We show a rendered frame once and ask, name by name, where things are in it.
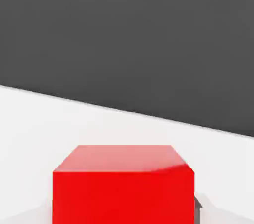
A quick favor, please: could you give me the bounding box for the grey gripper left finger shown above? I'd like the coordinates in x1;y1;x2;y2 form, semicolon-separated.
3;199;54;224

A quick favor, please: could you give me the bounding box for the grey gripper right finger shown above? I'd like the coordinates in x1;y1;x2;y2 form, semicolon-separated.
194;192;254;224

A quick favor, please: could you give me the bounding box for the small red cube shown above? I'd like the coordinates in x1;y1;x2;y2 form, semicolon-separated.
52;144;195;224

